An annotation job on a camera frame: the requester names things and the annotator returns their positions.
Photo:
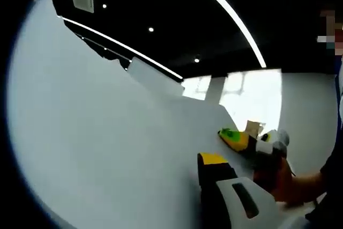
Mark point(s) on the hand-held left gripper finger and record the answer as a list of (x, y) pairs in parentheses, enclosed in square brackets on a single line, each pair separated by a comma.
[(214, 199)]

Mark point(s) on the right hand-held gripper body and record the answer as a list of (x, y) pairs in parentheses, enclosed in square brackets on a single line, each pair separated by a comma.
[(274, 141)]

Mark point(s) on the stack of white printing papers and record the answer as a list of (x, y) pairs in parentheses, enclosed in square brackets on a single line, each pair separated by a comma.
[(107, 132)]

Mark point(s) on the person's right hand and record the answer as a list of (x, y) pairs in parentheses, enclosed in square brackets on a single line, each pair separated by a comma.
[(273, 178)]

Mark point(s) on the cardboard box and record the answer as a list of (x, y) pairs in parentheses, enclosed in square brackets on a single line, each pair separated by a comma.
[(254, 128)]

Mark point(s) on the long curved ceiling light strip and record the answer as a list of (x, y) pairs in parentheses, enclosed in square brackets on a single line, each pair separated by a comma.
[(235, 14)]

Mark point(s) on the straight ceiling light strip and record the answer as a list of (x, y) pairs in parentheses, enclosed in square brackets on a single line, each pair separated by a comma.
[(120, 44)]

